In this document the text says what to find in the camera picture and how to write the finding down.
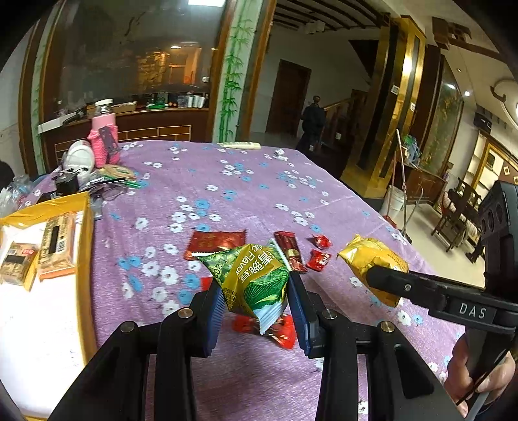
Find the gold foil snack bag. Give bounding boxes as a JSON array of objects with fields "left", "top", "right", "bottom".
[{"left": 338, "top": 234, "right": 409, "bottom": 308}]

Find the small red candy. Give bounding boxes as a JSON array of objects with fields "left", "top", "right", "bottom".
[
  {"left": 306, "top": 249, "right": 332, "bottom": 272},
  {"left": 310, "top": 234, "right": 332, "bottom": 250}
]

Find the orange-edged cracker pack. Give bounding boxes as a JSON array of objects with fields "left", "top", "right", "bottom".
[{"left": 38, "top": 212, "right": 76, "bottom": 281}]

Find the yellow-edged cracker pack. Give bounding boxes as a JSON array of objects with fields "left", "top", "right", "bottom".
[{"left": 1, "top": 242, "right": 39, "bottom": 292}]

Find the dark red foil snack pack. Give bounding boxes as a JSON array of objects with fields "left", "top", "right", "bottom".
[{"left": 184, "top": 230, "right": 247, "bottom": 260}]

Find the green yellow pea snack bag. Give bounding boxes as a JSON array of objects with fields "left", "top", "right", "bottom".
[{"left": 195, "top": 240, "right": 290, "bottom": 335}]

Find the red black snack packet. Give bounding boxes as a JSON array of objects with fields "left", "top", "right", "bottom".
[{"left": 232, "top": 314, "right": 297, "bottom": 349}]

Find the right hand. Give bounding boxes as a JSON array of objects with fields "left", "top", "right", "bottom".
[{"left": 444, "top": 334, "right": 517, "bottom": 420}]

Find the yellow taped foam box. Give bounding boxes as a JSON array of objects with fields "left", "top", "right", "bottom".
[{"left": 1, "top": 193, "right": 97, "bottom": 419}]

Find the dark red stick packet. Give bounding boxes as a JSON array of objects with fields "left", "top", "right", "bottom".
[{"left": 274, "top": 231, "right": 307, "bottom": 273}]

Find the purple floral tablecloth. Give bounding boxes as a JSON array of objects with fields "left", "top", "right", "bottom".
[{"left": 90, "top": 140, "right": 462, "bottom": 420}]

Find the person in black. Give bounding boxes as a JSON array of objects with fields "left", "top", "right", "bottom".
[{"left": 300, "top": 96, "right": 327, "bottom": 150}]

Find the black small box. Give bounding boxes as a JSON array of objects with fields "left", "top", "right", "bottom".
[{"left": 53, "top": 172, "right": 80, "bottom": 197}]

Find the clear plastic bag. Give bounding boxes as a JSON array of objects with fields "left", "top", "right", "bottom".
[{"left": 0, "top": 175, "right": 32, "bottom": 218}]

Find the white round device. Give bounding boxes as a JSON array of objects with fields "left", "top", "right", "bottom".
[{"left": 62, "top": 140, "right": 95, "bottom": 184}]

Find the white remote control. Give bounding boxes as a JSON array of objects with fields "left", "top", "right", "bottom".
[{"left": 218, "top": 141, "right": 262, "bottom": 150}]

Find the pink sleeved water bottle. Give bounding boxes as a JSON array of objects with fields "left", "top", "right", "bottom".
[{"left": 88, "top": 99, "right": 120, "bottom": 168}]

